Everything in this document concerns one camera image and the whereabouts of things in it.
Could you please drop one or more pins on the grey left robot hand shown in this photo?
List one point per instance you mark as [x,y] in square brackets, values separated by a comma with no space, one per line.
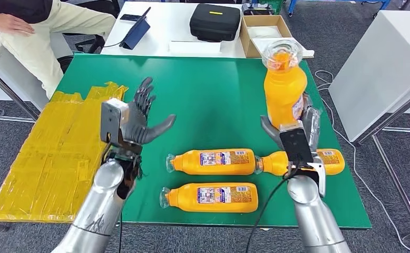
[135,125]

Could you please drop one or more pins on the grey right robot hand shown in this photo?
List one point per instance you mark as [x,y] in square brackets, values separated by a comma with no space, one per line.
[312,122]

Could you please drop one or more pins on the orange detergent bottle clear cap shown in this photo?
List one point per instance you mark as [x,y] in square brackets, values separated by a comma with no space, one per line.
[191,164]
[274,164]
[283,90]
[187,199]

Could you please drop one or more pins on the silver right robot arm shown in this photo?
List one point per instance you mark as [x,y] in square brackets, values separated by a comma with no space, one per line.
[313,216]

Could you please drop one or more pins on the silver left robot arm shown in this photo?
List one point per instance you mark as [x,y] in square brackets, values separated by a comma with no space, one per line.
[100,206]

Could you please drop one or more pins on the white table metal legs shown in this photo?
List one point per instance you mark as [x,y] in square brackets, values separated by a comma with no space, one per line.
[383,69]
[16,80]

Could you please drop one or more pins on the yellow taped flat sheet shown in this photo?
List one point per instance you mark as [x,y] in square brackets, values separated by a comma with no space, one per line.
[51,157]

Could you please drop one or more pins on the dark blue tablet case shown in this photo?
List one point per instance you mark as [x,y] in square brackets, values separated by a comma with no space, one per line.
[135,35]

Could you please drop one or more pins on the black office chair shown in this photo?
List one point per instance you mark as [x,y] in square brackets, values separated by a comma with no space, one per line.
[93,43]

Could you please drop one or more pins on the flat white box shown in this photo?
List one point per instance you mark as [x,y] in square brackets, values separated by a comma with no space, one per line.
[194,48]

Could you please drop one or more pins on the open brown cardboard box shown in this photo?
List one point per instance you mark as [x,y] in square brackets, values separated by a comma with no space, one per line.
[248,43]

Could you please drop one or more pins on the white plastic bag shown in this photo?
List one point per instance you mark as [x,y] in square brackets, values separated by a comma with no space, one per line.
[264,32]

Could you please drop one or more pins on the white desk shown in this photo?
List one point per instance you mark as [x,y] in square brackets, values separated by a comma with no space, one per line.
[170,22]

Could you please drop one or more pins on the green plastic crate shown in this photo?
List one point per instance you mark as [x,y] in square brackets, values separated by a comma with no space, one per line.
[278,5]

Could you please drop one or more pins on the black electronic device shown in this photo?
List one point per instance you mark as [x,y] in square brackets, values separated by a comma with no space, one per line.
[257,8]

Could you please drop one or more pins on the person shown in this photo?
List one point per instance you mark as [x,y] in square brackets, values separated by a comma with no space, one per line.
[34,49]

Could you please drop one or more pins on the black zippered carrying case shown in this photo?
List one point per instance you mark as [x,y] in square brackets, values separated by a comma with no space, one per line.
[215,22]

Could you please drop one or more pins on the person's hand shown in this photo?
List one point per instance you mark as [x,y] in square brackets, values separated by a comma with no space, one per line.
[9,23]

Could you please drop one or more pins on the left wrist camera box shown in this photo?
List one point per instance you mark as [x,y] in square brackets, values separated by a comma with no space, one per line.
[112,118]

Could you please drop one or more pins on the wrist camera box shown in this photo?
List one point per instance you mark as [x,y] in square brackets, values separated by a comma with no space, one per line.
[112,118]
[295,145]

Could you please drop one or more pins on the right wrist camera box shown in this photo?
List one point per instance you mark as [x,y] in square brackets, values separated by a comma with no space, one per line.
[295,145]

